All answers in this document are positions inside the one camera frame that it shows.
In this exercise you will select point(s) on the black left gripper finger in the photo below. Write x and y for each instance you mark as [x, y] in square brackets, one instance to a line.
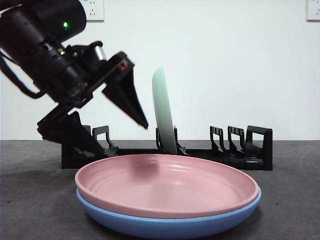
[127, 100]
[77, 137]

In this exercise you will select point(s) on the pale green plate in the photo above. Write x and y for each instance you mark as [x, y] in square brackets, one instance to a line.
[162, 110]

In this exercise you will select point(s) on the pink plate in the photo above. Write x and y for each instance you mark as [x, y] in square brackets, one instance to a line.
[165, 185]

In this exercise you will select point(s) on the blue plate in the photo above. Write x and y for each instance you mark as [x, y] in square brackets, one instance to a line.
[160, 226]

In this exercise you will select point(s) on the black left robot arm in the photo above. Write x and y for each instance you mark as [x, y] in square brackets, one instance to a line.
[37, 32]

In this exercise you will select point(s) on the black plastic plate rack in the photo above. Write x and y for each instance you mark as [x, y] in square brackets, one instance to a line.
[205, 156]

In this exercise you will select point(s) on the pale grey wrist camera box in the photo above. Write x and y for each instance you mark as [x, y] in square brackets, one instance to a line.
[100, 53]

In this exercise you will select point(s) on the white wall socket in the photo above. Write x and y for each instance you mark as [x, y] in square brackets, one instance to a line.
[96, 10]
[314, 10]

